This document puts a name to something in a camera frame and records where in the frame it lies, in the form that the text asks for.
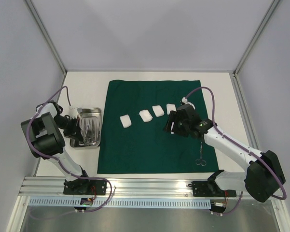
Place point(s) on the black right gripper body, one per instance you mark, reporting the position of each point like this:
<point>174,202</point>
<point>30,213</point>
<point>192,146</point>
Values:
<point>173,123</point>

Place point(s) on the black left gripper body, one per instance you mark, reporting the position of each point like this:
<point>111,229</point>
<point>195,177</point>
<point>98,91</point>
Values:
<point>69,126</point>

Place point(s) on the steel scissors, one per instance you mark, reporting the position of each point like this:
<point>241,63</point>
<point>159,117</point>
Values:
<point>200,161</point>
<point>87,138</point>
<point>84,126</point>

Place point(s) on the steel tweezers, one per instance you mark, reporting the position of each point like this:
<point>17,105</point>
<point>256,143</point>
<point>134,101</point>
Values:
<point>92,129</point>
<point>95,129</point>
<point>98,130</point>

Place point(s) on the stainless steel instrument tray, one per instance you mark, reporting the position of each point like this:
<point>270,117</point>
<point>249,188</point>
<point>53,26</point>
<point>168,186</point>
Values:
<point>88,113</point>

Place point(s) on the white gauze pad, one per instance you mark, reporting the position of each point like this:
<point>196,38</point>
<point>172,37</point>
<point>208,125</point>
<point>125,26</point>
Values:
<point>170,107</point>
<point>145,115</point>
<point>158,111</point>
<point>125,121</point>

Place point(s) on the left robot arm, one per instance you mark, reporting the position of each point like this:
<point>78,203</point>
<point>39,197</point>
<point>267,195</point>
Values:
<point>45,133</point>

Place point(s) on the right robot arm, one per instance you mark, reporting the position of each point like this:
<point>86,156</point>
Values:
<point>262,174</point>

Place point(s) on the dark green surgical drape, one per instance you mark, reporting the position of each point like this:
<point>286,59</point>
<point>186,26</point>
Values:
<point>144,147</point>

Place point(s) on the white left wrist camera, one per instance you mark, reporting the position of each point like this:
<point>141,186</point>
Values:
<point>74,112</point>

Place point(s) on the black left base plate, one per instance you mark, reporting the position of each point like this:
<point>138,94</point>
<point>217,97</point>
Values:
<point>96,188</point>

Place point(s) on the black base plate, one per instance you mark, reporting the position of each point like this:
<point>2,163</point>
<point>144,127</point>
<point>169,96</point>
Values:
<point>96,188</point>
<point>202,188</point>

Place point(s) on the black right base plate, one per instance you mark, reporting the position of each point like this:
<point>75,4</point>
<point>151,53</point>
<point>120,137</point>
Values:
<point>202,188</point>

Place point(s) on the aluminium front rail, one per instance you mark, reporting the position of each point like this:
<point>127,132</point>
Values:
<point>123,187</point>

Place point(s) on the slotted white cable duct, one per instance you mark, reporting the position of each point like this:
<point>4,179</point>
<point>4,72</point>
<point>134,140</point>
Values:
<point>121,202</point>

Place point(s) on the left aluminium frame post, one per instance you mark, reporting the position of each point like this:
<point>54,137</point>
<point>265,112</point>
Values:
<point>42,28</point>

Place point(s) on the aluminium frame post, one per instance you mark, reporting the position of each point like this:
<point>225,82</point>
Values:
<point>42,28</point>
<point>257,34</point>

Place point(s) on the right aluminium frame post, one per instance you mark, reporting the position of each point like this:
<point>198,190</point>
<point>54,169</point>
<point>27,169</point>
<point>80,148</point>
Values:
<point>257,34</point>

